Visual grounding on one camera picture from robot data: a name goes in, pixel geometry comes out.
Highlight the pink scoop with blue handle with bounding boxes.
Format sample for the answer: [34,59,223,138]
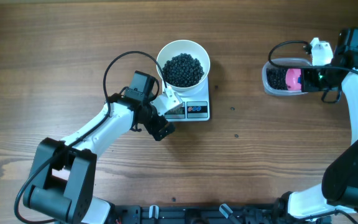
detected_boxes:
[285,68,301,91]

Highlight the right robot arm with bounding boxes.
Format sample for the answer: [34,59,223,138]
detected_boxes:
[268,27,358,223]

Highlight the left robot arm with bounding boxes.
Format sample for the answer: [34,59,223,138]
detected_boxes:
[14,90,182,223]

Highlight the white digital kitchen scale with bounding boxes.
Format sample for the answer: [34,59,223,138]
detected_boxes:
[164,78,210,122]

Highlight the black beans in bowl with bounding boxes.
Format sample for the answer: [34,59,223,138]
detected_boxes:
[163,53,204,88]

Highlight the white round bowl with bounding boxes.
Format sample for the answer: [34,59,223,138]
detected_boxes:
[157,40,211,97]

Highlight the clear plastic container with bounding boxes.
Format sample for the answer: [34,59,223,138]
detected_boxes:
[262,58,311,96]

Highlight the black beans in container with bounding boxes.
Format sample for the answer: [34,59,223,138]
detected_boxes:
[266,68,288,90]

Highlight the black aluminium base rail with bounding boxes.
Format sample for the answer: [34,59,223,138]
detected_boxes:
[105,203,332,224]

